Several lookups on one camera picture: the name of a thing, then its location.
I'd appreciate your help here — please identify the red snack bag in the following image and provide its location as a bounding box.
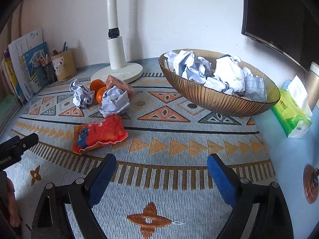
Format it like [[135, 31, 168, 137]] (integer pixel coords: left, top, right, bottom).
[[72, 114, 128, 154]]

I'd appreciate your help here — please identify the large paper pile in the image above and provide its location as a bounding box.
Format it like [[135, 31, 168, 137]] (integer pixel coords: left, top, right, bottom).
[[164, 50, 267, 102]]

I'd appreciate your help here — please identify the orange mandarin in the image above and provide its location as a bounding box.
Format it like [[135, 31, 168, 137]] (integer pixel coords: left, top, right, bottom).
[[96, 86, 107, 104], [90, 79, 105, 95]]

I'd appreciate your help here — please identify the person's left hand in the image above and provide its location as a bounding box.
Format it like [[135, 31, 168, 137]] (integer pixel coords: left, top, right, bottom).
[[6, 178, 21, 228]]

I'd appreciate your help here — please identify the patterned woven table mat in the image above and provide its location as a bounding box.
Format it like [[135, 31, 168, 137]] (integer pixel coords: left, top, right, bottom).
[[3, 59, 275, 238]]

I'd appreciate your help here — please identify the yellow book stack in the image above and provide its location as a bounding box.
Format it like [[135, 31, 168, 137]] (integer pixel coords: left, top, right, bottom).
[[3, 49, 27, 105]]

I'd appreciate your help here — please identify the gold ribbed bowl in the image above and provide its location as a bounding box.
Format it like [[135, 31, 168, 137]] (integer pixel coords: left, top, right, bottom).
[[159, 55, 281, 117]]

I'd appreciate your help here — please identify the black mesh pen holder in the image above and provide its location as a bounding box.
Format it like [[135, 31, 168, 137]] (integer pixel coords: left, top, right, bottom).
[[42, 62, 57, 84]]

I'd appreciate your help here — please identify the blue cover workbook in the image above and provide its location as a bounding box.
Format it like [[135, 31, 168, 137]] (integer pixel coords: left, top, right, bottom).
[[23, 42, 48, 93]]

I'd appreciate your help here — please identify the green tissue pack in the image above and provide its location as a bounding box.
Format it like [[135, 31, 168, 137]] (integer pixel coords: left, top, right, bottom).
[[272, 75, 312, 139]]

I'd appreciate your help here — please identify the pink small box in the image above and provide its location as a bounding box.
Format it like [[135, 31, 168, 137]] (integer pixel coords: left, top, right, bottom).
[[105, 75, 135, 98]]

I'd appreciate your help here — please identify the wooden pen holder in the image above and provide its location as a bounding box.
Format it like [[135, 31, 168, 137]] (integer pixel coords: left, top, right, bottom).
[[51, 49, 77, 82]]

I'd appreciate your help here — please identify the white worksheet book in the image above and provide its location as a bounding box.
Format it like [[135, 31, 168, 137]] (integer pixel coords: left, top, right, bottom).
[[8, 27, 43, 101]]

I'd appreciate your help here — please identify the white desk lamp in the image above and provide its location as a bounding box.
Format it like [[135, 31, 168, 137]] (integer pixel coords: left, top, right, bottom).
[[91, 0, 143, 83]]

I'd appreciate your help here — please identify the black monitor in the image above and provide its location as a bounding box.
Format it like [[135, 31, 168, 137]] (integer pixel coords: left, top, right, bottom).
[[242, 0, 318, 72]]

